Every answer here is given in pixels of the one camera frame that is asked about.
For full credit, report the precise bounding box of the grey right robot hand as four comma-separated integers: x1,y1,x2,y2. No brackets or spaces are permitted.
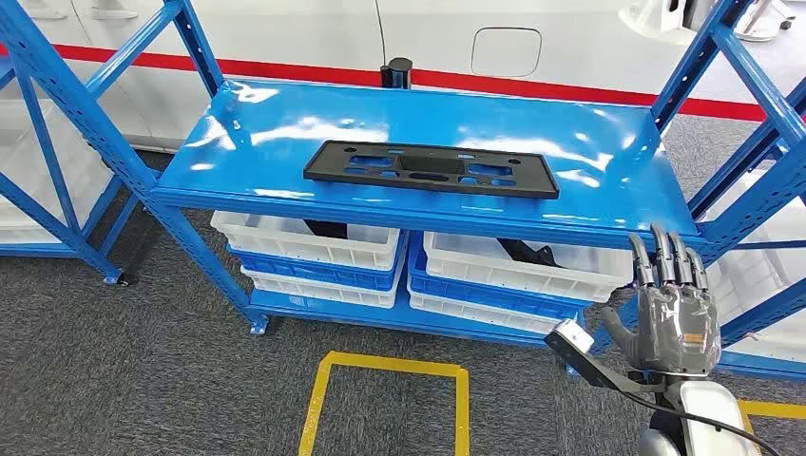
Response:
598,223,723,381

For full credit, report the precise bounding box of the black plastic plate part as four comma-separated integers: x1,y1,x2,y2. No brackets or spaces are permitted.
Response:
303,140,561,200

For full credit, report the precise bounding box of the blue metal shelf rack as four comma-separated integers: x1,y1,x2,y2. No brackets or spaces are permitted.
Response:
686,75,806,382
0,0,806,379
0,53,162,288

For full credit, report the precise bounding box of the black part in crate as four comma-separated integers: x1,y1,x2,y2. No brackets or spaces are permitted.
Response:
306,219,349,240
497,238,562,269

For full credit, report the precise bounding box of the blue plastic crate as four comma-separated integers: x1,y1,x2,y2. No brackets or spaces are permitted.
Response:
226,233,408,293
408,234,590,322

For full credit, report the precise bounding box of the white plastic crate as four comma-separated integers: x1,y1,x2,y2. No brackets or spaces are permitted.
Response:
210,210,402,272
423,231,634,304
408,286,568,336
240,251,404,310

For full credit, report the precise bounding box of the grey wheeled stand base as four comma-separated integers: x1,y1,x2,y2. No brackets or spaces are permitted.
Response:
733,0,796,42

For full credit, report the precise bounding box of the white car with red stripe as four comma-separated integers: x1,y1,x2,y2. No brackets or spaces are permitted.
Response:
0,0,806,156

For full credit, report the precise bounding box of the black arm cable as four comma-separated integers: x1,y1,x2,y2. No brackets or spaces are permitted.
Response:
613,377,785,456

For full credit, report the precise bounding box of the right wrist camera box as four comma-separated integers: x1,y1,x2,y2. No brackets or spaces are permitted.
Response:
544,318,665,394

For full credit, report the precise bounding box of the white pedestal base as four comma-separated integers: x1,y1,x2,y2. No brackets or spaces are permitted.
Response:
619,0,700,46

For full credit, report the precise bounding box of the black cylindrical post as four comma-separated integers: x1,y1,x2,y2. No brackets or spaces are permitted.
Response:
380,57,413,90

